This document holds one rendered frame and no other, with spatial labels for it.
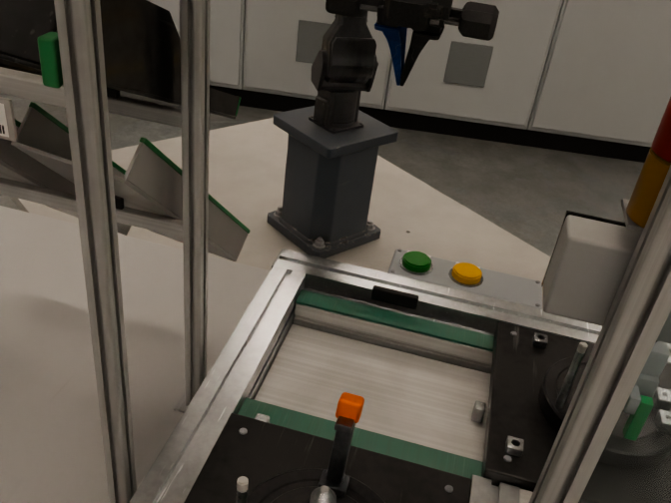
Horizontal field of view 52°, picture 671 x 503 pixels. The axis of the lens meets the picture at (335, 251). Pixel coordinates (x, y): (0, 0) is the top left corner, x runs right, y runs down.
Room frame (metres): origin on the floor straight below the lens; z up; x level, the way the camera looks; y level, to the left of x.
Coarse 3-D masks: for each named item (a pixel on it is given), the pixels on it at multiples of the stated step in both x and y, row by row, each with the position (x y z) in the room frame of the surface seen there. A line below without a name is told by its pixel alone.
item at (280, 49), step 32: (256, 0) 3.63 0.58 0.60; (288, 0) 3.62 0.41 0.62; (320, 0) 3.62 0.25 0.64; (256, 32) 3.63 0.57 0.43; (288, 32) 3.62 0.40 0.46; (320, 32) 3.61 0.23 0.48; (256, 64) 3.63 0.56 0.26; (288, 64) 3.62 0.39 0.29; (384, 64) 3.61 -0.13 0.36; (256, 96) 3.66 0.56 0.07; (288, 96) 3.65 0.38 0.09; (384, 96) 3.63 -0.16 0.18
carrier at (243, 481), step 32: (224, 448) 0.43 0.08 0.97; (256, 448) 0.43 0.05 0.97; (288, 448) 0.44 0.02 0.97; (320, 448) 0.44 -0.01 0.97; (352, 448) 0.45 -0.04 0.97; (224, 480) 0.39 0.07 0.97; (256, 480) 0.40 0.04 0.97; (288, 480) 0.38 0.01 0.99; (320, 480) 0.38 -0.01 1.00; (352, 480) 0.39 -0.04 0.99; (384, 480) 0.41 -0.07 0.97; (416, 480) 0.42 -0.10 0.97; (448, 480) 0.42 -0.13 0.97
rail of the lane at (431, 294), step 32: (288, 256) 0.77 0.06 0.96; (320, 288) 0.74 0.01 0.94; (352, 288) 0.73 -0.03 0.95; (384, 288) 0.72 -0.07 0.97; (416, 288) 0.74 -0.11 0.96; (448, 288) 0.75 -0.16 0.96; (448, 320) 0.70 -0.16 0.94; (480, 320) 0.70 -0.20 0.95; (512, 320) 0.70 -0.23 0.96; (544, 320) 0.71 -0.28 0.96; (576, 320) 0.71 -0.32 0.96
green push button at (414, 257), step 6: (408, 252) 0.80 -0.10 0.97; (414, 252) 0.81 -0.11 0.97; (420, 252) 0.81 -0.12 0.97; (402, 258) 0.79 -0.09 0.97; (408, 258) 0.79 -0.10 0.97; (414, 258) 0.79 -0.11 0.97; (420, 258) 0.79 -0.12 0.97; (426, 258) 0.79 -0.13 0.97; (402, 264) 0.79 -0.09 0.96; (408, 264) 0.78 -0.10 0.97; (414, 264) 0.78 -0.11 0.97; (420, 264) 0.78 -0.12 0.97; (426, 264) 0.78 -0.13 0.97; (414, 270) 0.77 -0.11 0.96; (420, 270) 0.77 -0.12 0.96; (426, 270) 0.78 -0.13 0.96
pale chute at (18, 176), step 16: (16, 128) 0.59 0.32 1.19; (0, 144) 0.57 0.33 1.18; (0, 160) 0.57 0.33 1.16; (16, 160) 0.59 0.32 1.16; (32, 160) 0.61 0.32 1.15; (0, 176) 0.66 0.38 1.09; (16, 176) 0.61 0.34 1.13; (32, 176) 0.60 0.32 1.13; (48, 176) 0.62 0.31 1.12; (64, 192) 0.64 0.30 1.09
